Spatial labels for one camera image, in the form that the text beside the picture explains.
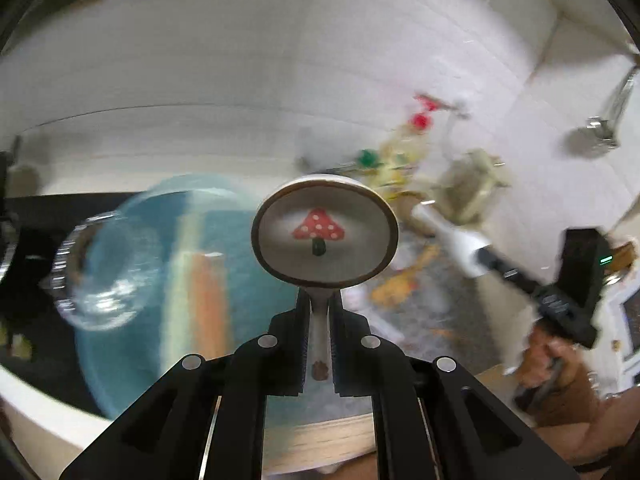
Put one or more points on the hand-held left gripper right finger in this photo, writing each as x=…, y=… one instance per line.
x=337, y=350

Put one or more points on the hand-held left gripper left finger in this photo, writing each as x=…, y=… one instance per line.
x=304, y=350

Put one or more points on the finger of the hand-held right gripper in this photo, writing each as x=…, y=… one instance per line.
x=510, y=272

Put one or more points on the white plastic rice paddle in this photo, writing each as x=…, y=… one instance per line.
x=460, y=247

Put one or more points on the white spoon with mushroom print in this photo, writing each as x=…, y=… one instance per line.
x=320, y=260

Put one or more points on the wooden spatula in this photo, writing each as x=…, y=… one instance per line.
x=400, y=282

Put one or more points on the blue translucent plastic basin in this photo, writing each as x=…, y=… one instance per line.
x=235, y=280

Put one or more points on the clear glass bowl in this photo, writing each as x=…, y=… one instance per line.
x=100, y=285

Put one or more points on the person's right forearm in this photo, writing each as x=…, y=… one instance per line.
x=575, y=425

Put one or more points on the person's right hand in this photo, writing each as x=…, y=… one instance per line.
x=542, y=360

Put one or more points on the cream glass electric kettle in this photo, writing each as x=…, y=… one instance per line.
x=475, y=190

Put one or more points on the yellow dish soap pump bottle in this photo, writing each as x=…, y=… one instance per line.
x=415, y=150

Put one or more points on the hanging metal ladle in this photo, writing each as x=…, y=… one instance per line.
x=595, y=130

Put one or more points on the green-capped spice jar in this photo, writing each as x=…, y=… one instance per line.
x=369, y=157

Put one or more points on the black gas stove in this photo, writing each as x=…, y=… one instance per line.
x=30, y=310

